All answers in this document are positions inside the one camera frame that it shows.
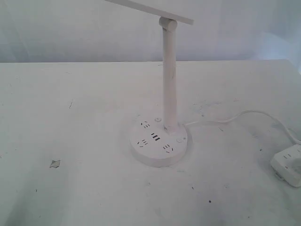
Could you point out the white desk lamp with sockets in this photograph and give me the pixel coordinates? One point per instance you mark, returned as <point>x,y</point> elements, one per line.
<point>161,141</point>

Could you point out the white power strip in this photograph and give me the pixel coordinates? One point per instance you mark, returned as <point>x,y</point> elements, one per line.
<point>287,165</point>

